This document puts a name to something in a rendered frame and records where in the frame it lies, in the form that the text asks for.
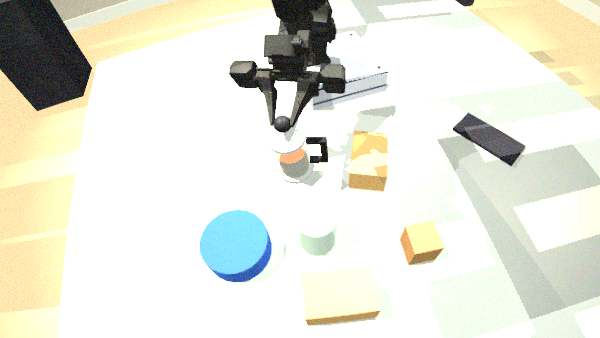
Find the light blue cylinder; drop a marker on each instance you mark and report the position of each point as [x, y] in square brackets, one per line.
[236, 246]

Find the orange cube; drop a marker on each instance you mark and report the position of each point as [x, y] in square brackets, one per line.
[421, 242]

